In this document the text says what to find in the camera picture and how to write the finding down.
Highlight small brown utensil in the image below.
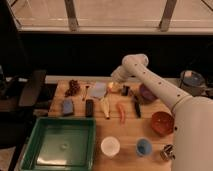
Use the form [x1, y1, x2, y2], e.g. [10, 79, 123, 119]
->
[82, 85, 90, 101]

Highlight red bowl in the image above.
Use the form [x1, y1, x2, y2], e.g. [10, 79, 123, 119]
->
[151, 111, 174, 136]

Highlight light blue cloth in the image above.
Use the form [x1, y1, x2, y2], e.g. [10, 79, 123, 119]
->
[89, 82, 106, 99]

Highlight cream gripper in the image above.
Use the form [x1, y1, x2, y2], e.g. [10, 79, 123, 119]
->
[111, 66, 126, 83]

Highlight purple bowl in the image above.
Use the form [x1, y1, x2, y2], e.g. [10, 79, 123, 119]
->
[139, 84, 157, 102]

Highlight dark red grapes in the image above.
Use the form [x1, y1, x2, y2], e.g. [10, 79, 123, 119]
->
[65, 80, 80, 97]

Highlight red yellow apple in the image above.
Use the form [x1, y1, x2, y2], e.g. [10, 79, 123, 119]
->
[108, 82, 121, 93]

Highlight blue cup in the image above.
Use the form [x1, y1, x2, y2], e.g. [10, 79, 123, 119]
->
[136, 138, 152, 157]

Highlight black handled knife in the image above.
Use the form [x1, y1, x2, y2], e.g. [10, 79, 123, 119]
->
[130, 90, 141, 118]

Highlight small black object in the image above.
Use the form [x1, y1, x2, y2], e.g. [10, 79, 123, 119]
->
[121, 85, 130, 96]

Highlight grey bucket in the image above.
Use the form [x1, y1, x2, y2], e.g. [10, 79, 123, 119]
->
[180, 70, 205, 96]

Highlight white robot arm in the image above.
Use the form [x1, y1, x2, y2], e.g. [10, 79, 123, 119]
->
[111, 54, 213, 171]

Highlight green plastic bin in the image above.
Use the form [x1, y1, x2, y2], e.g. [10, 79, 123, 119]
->
[19, 118, 96, 171]

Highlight blue sponge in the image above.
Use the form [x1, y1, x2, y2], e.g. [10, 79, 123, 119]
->
[62, 100, 74, 115]

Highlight black office chair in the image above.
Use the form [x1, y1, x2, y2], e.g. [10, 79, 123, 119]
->
[0, 0, 46, 171]

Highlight white cup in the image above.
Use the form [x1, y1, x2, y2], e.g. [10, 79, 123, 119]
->
[101, 136, 120, 157]

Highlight yellow banana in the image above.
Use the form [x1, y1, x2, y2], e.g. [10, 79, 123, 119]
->
[100, 97, 110, 119]

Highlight metal cup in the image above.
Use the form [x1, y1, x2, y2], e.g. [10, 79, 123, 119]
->
[160, 144, 173, 161]

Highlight black rectangular block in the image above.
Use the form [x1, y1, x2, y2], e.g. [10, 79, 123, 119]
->
[85, 99, 94, 117]

